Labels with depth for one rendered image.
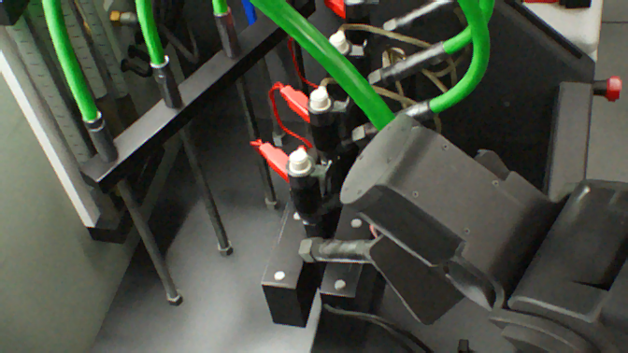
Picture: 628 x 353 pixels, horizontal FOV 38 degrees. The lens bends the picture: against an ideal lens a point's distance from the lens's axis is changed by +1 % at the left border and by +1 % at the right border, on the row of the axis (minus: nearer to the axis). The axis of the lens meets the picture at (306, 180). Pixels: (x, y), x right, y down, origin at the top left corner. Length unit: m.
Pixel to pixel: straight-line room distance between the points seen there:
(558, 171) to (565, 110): 0.09
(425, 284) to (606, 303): 0.20
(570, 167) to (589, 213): 0.63
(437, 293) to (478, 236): 0.14
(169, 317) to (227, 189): 0.20
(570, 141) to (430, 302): 0.53
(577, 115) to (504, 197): 0.66
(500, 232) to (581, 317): 0.07
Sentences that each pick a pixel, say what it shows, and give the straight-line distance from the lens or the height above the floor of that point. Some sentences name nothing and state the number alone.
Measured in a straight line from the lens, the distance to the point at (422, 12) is 1.00.
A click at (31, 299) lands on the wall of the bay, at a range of 1.00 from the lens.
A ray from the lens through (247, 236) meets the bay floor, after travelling 1.17.
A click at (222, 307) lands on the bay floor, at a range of 1.12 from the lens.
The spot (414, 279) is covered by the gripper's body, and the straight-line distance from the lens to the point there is 0.57.
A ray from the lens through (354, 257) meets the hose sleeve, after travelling 0.72.
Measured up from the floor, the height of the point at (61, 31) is 1.27.
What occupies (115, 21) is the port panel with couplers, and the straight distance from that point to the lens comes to 1.08.
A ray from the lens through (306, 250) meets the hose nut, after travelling 0.77.
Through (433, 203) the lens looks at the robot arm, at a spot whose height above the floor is 1.41.
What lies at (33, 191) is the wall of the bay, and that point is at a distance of 0.97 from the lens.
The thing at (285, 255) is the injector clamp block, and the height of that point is 0.98.
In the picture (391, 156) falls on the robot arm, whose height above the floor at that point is 1.42.
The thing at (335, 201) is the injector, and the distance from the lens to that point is 0.87.
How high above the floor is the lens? 1.76
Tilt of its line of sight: 50 degrees down
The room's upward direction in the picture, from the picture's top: 12 degrees counter-clockwise
